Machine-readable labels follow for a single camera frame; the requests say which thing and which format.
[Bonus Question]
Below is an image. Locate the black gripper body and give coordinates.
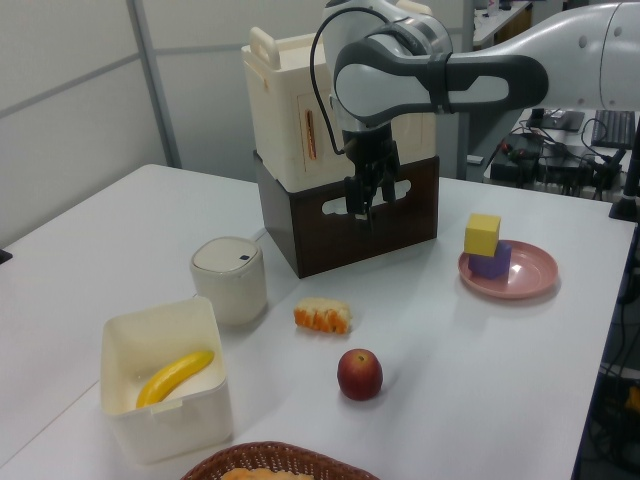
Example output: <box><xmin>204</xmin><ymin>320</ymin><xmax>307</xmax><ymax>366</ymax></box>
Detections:
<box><xmin>341</xmin><ymin>123</ymin><xmax>400</xmax><ymax>180</ymax></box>

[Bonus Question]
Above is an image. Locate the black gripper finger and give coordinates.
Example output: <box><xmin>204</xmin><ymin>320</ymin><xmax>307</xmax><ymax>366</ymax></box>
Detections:
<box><xmin>344</xmin><ymin>174</ymin><xmax>368</xmax><ymax>224</ymax></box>
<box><xmin>381</xmin><ymin>168</ymin><xmax>398</xmax><ymax>205</ymax></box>

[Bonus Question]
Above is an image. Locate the yellow cube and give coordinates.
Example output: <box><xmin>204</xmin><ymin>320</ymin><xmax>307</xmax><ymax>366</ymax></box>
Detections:
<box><xmin>464</xmin><ymin>213</ymin><xmax>503</xmax><ymax>257</ymax></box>

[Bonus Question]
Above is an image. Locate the purple cube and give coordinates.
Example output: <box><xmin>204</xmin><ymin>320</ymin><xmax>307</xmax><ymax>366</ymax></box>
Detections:
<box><xmin>468</xmin><ymin>240</ymin><xmax>513</xmax><ymax>280</ymax></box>

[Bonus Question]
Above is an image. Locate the dark brown drawer box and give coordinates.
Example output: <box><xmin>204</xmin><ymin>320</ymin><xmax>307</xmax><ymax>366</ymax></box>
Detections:
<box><xmin>253</xmin><ymin>149</ymin><xmax>442</xmax><ymax>280</ymax></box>

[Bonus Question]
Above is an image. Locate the orange bread piece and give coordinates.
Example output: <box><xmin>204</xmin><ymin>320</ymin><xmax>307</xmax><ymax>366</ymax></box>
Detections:
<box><xmin>292</xmin><ymin>297</ymin><xmax>355</xmax><ymax>336</ymax></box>

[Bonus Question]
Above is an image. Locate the small white lidded bin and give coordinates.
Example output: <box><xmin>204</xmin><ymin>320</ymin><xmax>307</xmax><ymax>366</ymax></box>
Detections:
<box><xmin>189</xmin><ymin>236</ymin><xmax>269</xmax><ymax>327</ymax></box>

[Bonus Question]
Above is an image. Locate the pink plate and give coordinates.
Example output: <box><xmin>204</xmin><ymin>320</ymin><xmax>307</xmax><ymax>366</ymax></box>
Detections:
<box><xmin>458</xmin><ymin>239</ymin><xmax>560</xmax><ymax>301</ymax></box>

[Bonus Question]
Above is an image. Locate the red toy apple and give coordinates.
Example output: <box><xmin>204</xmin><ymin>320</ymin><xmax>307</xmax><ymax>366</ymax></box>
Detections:
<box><xmin>336</xmin><ymin>348</ymin><xmax>385</xmax><ymax>402</ymax></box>

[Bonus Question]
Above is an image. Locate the wooden background desk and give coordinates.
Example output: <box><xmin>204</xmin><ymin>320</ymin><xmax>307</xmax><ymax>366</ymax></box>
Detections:
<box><xmin>471</xmin><ymin>0</ymin><xmax>535</xmax><ymax>47</ymax></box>

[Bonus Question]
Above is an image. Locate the black flat device on desk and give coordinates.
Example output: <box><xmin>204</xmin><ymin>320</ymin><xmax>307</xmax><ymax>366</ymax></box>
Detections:
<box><xmin>524</xmin><ymin>108</ymin><xmax>586</xmax><ymax>133</ymax></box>

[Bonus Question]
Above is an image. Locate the black keyboard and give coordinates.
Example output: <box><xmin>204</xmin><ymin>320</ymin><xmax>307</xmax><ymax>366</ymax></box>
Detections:
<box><xmin>590</xmin><ymin>109</ymin><xmax>638</xmax><ymax>149</ymax></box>

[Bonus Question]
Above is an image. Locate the black stand with base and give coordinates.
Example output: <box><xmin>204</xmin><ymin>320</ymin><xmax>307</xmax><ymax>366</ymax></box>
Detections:
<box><xmin>608</xmin><ymin>130</ymin><xmax>640</xmax><ymax>225</ymax></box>

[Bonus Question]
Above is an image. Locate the yellow toy banana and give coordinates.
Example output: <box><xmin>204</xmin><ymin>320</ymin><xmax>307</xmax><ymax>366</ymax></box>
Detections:
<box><xmin>135</xmin><ymin>349</ymin><xmax>216</xmax><ymax>410</ymax></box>

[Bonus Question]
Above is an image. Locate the brown wicker basket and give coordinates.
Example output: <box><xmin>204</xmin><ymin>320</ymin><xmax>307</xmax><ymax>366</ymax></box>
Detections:
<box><xmin>179</xmin><ymin>440</ymin><xmax>382</xmax><ymax>480</ymax></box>

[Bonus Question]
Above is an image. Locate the orange bread in basket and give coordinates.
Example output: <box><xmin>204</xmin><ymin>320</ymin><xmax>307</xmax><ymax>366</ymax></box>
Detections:
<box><xmin>219</xmin><ymin>466</ymin><xmax>314</xmax><ymax>480</ymax></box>

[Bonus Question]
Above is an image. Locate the white square plastic container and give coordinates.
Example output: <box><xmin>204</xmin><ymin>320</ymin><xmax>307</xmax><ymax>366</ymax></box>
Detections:
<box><xmin>101</xmin><ymin>295</ymin><xmax>235</xmax><ymax>466</ymax></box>

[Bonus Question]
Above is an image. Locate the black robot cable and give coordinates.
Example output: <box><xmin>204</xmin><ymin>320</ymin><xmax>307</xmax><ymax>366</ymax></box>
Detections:
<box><xmin>309</xmin><ymin>3</ymin><xmax>417</xmax><ymax>155</ymax></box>

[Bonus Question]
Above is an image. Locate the cream plastic cabinet with handles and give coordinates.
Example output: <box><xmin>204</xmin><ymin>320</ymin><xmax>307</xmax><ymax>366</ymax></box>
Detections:
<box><xmin>240</xmin><ymin>0</ymin><xmax>438</xmax><ymax>193</ymax></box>

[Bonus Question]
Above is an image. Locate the black electronics box with cables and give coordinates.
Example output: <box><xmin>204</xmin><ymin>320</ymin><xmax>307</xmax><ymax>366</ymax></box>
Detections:
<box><xmin>489</xmin><ymin>130</ymin><xmax>624</xmax><ymax>197</ymax></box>

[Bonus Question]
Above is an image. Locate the grey metal partition post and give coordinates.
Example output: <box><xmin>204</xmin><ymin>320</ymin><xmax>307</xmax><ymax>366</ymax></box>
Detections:
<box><xmin>130</xmin><ymin>0</ymin><xmax>182</xmax><ymax>169</ymax></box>

